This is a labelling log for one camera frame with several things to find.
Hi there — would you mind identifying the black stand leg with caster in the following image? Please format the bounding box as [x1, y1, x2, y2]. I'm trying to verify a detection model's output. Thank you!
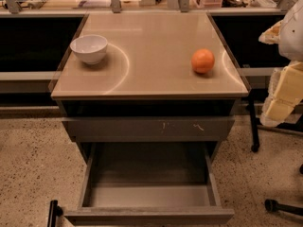
[246, 93, 303, 153]

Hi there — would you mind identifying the grey drawer cabinet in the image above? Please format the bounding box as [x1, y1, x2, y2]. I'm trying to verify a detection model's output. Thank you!
[51, 12, 249, 157]

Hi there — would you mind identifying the closed grey top drawer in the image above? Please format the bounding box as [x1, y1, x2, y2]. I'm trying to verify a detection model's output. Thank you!
[62, 116, 235, 143]

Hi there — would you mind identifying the white ceramic bowl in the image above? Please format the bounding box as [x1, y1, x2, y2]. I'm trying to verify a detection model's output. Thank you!
[70, 35, 108, 64]

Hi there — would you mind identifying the black chair base leg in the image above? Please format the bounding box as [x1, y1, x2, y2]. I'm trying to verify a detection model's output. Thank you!
[264, 199, 303, 216]

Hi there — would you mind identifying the open grey middle drawer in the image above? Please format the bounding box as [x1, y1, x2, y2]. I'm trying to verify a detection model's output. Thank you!
[65, 143, 234, 226]

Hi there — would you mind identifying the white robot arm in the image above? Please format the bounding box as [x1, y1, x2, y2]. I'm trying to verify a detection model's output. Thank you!
[258, 0, 303, 127]

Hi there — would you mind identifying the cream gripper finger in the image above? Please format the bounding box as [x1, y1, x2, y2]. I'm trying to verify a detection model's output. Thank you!
[260, 61, 303, 127]
[258, 21, 282, 44]

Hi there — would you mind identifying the black handle bottom left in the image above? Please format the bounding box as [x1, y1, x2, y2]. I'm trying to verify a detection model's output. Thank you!
[47, 200, 63, 227]

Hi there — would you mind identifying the orange fruit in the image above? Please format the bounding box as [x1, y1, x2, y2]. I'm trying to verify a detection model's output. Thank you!
[191, 48, 215, 74]

